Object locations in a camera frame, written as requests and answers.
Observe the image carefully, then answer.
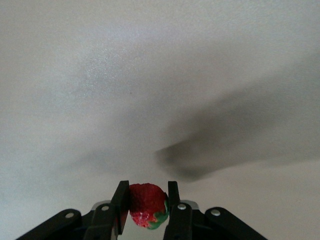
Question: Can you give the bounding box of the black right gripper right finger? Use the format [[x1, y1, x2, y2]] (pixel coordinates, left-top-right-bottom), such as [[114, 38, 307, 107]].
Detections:
[[162, 181, 268, 240]]

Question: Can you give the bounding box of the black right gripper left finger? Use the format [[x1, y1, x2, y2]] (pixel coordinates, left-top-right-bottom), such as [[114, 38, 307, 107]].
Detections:
[[14, 180, 130, 240]]

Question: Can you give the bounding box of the red strawberry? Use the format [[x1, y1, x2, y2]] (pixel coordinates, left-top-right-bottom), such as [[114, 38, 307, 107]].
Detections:
[[128, 183, 170, 230]]

